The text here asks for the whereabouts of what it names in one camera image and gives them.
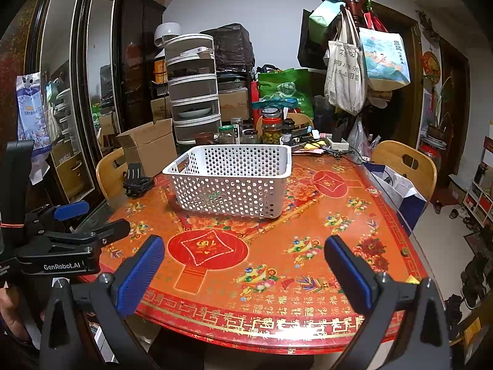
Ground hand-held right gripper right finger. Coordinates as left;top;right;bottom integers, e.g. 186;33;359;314
324;234;453;370

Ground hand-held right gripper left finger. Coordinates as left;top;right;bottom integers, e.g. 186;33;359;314
39;234;166;370

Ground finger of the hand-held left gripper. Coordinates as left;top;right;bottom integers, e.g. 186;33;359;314
29;200;90;226
44;219;132;248

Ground white perforated plastic basket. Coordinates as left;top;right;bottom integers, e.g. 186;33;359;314
162;144;292;220

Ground person's left hand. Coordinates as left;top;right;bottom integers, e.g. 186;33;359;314
0;288;23;340

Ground black phone holder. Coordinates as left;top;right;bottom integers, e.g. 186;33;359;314
123;163;155;198

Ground open cardboard box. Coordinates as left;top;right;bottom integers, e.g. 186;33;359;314
116;119;178;178

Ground white paper bag blue trim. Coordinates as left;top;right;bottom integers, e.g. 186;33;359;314
364;162;427;236

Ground blue snack bag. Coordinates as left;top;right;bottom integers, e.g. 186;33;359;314
15;71;52;158

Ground pile of shoes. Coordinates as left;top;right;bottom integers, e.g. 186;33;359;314
449;206;493;311

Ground hanging clear plastic bag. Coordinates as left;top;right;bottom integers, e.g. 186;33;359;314
348;117;370;155

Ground red container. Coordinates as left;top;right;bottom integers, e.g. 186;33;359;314
420;142;442;170

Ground white cubby shelf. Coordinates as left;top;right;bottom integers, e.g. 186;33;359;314
462;179;493;226

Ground dark mirrored wardrobe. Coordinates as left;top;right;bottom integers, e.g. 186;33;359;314
0;0;166;216

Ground white tiered food cover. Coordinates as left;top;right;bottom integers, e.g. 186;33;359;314
164;34;222;145

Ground red-lidded pickle jar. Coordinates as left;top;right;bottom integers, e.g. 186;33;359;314
261;108;283;145

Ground orange cardboard box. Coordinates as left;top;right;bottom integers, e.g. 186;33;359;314
154;59;170;84

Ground brown cardboard carton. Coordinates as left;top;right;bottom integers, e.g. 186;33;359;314
219;89;250;122

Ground beige canvas tote bag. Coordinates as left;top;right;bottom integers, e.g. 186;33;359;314
324;8;366;116

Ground green shopping bag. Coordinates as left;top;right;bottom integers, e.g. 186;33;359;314
257;67;314;114

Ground white round fan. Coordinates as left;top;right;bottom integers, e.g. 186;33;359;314
154;22;181;49

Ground illustrated blue tote bag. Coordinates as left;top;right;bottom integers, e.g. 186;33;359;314
358;27;411;91

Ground black bag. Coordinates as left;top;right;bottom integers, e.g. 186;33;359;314
200;23;255;72

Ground teal hanging bag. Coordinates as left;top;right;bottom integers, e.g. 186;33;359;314
308;0;345;37

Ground red wall ornament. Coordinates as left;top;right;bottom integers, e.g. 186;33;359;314
420;50;442;85

